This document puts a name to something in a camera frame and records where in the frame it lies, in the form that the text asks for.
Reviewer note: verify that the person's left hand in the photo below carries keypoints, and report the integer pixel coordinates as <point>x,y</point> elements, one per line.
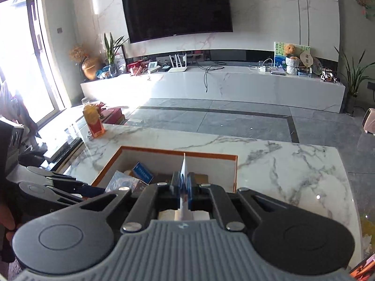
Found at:
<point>6,218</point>

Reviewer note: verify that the clear plastic bag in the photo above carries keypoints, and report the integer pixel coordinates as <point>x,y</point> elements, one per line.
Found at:
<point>123,181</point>

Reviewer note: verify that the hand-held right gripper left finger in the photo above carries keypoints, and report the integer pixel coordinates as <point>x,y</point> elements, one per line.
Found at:
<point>176,186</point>

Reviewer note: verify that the black white cow toy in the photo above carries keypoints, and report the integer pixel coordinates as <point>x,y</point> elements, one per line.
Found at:
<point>329,75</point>

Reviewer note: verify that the small blue box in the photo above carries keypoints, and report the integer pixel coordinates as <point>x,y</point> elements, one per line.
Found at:
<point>143,173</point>

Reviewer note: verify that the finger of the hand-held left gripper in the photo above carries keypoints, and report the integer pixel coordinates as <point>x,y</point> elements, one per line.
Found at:
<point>49,174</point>
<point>79,188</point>

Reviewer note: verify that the orange cardboard box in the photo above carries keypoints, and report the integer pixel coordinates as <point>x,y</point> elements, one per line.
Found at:
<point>205,161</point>

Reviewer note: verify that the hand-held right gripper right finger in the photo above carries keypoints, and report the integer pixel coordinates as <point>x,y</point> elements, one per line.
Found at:
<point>191,188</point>

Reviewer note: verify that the white power strip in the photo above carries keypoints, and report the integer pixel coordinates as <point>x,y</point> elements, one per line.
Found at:
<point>260,68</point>

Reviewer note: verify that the red flat box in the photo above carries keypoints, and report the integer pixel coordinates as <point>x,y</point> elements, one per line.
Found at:
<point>115,116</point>

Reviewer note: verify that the white desk clock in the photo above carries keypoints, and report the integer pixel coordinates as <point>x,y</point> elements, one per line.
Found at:
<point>153,66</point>

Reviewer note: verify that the pink heater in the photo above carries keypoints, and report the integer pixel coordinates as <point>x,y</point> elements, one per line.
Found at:
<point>369,121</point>

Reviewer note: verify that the white card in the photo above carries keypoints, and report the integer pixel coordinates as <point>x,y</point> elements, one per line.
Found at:
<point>184,166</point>

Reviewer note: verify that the small red plant decoration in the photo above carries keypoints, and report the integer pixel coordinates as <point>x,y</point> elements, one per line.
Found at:
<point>100,109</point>

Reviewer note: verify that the white router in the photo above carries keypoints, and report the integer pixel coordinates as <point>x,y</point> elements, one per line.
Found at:
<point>177,68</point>

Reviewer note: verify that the round paper fan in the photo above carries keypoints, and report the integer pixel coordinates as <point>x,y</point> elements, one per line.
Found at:
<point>306,58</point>

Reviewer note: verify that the white marble tv cabinet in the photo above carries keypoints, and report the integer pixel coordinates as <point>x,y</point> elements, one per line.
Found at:
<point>234,87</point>

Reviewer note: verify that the black remote control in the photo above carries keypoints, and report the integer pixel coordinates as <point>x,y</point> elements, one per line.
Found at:
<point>70,149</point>

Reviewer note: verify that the gold vase with dried flowers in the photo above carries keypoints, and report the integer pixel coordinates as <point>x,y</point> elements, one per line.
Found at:
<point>90,68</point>

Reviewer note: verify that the black television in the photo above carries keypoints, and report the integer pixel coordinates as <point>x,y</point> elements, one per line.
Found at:
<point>175,8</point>

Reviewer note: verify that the glass sliding door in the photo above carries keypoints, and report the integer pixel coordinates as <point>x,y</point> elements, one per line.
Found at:
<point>26,58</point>

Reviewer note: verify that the brown teddy bear in pot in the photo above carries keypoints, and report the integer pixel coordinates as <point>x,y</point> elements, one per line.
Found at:
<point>290,58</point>

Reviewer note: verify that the green plant in glass vase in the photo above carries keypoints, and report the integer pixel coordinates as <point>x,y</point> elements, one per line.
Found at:
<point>112,52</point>

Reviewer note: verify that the decorative plate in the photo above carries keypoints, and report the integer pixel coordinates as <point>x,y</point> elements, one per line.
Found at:
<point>318,66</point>

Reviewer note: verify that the red gift boxes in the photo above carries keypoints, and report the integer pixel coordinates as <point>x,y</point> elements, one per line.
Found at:
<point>137,67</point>

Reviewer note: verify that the blue green picture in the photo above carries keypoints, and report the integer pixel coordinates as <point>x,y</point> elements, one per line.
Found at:
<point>279,54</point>

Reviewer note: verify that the tall potted green plant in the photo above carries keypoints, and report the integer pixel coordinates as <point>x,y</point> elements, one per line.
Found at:
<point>354,76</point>

